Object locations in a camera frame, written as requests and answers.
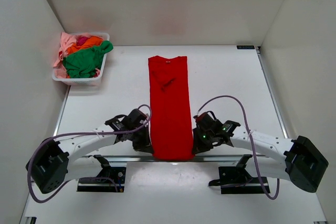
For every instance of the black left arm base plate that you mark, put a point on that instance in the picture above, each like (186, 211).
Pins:
(111, 179)

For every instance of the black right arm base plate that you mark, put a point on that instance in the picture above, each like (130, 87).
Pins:
(236, 180)

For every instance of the white plastic laundry basket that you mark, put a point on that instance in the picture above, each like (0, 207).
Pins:
(85, 81)

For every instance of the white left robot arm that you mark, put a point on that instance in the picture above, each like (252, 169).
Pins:
(75, 155)

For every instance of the green t-shirt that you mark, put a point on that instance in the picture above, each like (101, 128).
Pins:
(87, 63)

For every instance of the magenta t-shirt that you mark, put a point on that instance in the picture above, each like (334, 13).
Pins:
(81, 40)

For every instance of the small black table label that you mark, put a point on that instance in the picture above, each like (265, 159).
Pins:
(245, 47)

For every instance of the red t-shirt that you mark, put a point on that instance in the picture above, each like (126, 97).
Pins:
(170, 124)

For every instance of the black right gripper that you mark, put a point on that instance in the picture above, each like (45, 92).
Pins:
(198, 146)

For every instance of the orange t-shirt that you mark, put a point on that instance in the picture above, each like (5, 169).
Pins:
(92, 41)

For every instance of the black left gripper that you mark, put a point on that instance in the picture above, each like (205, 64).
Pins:
(145, 145)

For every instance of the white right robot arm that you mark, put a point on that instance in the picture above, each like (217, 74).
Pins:
(297, 161)

